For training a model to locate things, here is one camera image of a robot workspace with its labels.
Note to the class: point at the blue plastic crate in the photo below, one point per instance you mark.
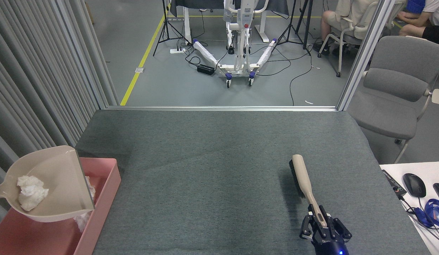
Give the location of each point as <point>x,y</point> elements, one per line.
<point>416,5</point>

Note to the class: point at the white power strip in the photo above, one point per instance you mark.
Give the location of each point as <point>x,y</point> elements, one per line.
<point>177,50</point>

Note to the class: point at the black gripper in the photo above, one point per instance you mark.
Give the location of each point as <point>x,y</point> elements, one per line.
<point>329,248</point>

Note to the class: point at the grey curtain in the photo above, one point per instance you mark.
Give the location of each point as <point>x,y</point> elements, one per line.
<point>35,71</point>

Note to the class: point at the silver floor socket plate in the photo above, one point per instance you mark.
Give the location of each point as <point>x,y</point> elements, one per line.
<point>139,70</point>

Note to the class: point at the white office chair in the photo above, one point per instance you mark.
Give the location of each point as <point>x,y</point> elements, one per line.
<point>347,33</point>

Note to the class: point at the silver aluminium rail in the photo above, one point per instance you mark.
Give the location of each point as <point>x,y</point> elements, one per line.
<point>223,108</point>

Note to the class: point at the beige brush with black bristles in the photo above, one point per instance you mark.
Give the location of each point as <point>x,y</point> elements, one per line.
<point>301,173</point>

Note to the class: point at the silver aluminium post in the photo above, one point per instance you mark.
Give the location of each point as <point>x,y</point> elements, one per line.
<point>364,53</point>

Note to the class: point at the black power adapter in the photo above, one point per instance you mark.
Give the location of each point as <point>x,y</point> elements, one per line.
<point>206,69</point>

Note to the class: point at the black computer mouse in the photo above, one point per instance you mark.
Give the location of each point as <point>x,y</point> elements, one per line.
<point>414,185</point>

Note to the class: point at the white stand on wheels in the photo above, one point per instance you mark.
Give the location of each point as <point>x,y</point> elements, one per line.
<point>237,53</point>

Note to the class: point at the grey office chair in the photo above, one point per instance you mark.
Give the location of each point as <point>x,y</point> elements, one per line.
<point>393,113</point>

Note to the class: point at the white paper ball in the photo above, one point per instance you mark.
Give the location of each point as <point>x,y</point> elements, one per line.
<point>82,220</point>
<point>91,191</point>
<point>32,200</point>
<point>28,182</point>

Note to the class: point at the pink plastic bin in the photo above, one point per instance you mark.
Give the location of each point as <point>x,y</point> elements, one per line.
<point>102,184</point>

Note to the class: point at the seated person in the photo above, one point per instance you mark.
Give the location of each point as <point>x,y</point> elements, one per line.
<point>332,19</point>

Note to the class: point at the beige plastic dustpan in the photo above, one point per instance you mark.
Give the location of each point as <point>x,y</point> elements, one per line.
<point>63,177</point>

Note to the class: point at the person at desk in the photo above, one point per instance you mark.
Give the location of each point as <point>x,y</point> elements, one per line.
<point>435,10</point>

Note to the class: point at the black tripod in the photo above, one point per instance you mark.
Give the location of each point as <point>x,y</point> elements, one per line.
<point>165,24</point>
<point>292,24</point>

